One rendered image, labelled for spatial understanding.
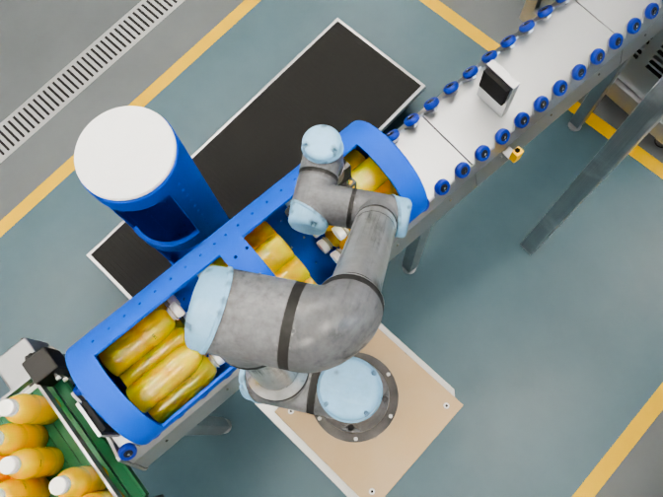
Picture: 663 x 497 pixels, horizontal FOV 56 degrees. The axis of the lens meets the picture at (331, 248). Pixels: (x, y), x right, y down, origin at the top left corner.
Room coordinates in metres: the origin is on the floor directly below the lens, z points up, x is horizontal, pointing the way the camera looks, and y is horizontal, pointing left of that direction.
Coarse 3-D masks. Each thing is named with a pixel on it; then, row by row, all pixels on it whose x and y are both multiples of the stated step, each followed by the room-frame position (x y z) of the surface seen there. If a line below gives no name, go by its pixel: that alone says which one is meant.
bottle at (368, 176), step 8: (368, 160) 0.61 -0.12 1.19; (360, 168) 0.59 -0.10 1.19; (368, 168) 0.58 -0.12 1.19; (376, 168) 0.58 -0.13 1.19; (352, 176) 0.57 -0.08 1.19; (360, 176) 0.57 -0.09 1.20; (368, 176) 0.56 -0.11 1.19; (376, 176) 0.56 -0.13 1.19; (384, 176) 0.56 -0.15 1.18; (360, 184) 0.54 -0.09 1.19; (368, 184) 0.54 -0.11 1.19; (376, 184) 0.55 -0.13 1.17
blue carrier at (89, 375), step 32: (352, 128) 0.69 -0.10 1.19; (384, 160) 0.58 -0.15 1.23; (288, 192) 0.54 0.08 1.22; (416, 192) 0.51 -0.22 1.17; (224, 224) 0.52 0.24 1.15; (256, 224) 0.48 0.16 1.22; (288, 224) 0.55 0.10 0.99; (192, 256) 0.44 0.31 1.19; (224, 256) 0.41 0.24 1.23; (256, 256) 0.40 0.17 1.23; (320, 256) 0.45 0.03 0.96; (160, 288) 0.37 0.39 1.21; (192, 288) 0.41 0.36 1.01; (128, 320) 0.31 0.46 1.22; (96, 352) 0.25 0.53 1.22; (96, 384) 0.18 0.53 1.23; (128, 416) 0.11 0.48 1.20
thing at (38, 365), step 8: (40, 352) 0.31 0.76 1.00; (48, 352) 0.31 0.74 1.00; (56, 352) 0.32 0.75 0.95; (32, 360) 0.30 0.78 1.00; (40, 360) 0.29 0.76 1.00; (48, 360) 0.29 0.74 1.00; (56, 360) 0.29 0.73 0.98; (64, 360) 0.30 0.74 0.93; (24, 368) 0.28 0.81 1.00; (32, 368) 0.28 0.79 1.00; (40, 368) 0.27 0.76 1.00; (48, 368) 0.27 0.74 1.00; (56, 368) 0.27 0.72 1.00; (64, 368) 0.27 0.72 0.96; (32, 376) 0.26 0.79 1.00; (40, 376) 0.26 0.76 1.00; (48, 376) 0.25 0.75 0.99; (56, 376) 0.25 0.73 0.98; (64, 376) 0.26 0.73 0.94; (40, 384) 0.24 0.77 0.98; (48, 384) 0.24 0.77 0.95
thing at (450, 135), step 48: (576, 0) 1.12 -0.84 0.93; (624, 0) 1.10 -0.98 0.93; (528, 48) 0.99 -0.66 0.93; (576, 48) 0.96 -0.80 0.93; (624, 48) 0.96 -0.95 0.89; (528, 96) 0.84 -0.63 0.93; (576, 96) 0.84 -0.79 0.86; (432, 144) 0.74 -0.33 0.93; (480, 144) 0.71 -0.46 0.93; (432, 192) 0.59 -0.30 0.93
